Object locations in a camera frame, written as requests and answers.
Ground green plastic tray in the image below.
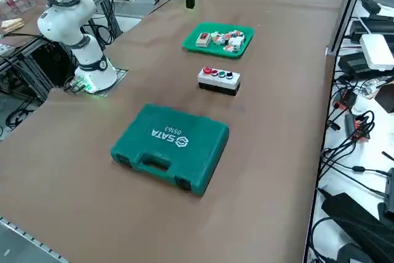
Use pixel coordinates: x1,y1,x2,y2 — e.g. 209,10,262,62
181,22,256,60

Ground large black device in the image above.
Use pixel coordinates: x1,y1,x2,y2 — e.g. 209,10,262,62
321,192,394,263

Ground brown cardboard box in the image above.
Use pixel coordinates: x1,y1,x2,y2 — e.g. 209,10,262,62
374,80,394,113

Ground black power adapter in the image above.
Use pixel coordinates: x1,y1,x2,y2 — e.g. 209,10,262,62
337,51,369,81

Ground black red small device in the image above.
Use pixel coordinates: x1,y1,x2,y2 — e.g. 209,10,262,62
333,88,358,110

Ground green plastic tool case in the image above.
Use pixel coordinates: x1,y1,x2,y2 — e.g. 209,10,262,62
110,103,230,197

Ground black cable with ferrite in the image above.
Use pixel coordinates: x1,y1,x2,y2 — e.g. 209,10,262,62
319,148,389,196

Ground aluminium frame profile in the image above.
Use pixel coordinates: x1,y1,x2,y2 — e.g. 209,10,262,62
325,0,371,57

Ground white flat box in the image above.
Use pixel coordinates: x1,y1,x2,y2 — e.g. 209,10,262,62
359,33,394,71

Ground wooden block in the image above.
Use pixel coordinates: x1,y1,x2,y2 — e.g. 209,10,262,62
1,18,25,33

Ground beige switch box red buttons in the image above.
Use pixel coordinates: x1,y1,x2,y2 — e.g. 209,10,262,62
195,32,212,48

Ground large white circuit breaker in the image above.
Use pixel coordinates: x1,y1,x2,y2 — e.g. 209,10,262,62
228,36,244,52

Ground white four-button control box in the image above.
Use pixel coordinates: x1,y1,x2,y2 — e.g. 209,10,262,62
196,66,241,97

